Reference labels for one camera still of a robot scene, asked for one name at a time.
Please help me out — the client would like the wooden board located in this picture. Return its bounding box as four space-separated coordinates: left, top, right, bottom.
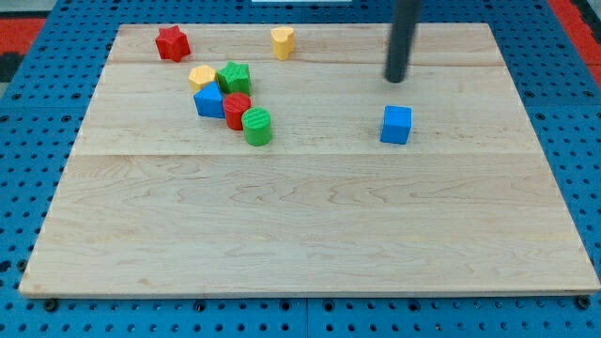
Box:
20 23 600 300

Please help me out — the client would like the green star block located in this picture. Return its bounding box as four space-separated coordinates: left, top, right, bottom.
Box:
217 61 252 96

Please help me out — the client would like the red star block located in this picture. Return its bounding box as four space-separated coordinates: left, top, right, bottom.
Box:
155 25 192 62

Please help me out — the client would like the green cylinder block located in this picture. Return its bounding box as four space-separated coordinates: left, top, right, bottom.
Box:
241 107 272 146

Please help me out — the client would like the red cylinder block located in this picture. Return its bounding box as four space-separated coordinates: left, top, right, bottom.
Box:
223 92 252 131

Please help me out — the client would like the blue cube block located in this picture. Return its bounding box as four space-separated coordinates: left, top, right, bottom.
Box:
380 105 412 145

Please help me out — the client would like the blue triangle block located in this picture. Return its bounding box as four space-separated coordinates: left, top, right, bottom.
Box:
193 82 224 118

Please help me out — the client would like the yellow heart block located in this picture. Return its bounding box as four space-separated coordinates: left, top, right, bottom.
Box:
270 26 295 61

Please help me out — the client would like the yellow hexagon block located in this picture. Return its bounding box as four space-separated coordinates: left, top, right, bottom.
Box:
188 65 217 93

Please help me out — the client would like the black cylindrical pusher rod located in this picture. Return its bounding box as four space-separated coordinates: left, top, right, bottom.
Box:
384 0 422 84

